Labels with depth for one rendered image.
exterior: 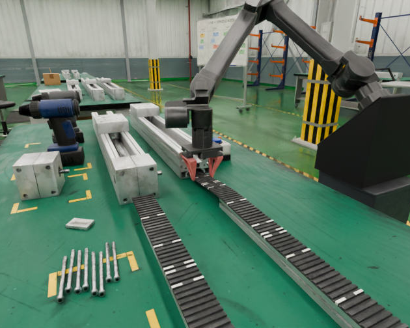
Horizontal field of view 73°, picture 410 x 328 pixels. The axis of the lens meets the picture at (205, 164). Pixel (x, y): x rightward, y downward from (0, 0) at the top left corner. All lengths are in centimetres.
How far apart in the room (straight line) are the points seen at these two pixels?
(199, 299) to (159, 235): 16
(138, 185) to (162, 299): 33
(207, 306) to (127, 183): 39
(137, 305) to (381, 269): 41
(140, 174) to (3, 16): 1536
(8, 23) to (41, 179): 1512
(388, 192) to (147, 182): 65
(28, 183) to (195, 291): 55
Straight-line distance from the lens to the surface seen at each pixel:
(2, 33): 1587
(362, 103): 93
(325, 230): 65
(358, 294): 48
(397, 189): 95
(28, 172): 83
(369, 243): 65
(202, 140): 74
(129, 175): 70
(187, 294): 43
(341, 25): 396
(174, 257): 48
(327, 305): 48
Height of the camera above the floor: 112
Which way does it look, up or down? 21 degrees down
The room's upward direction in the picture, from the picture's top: straight up
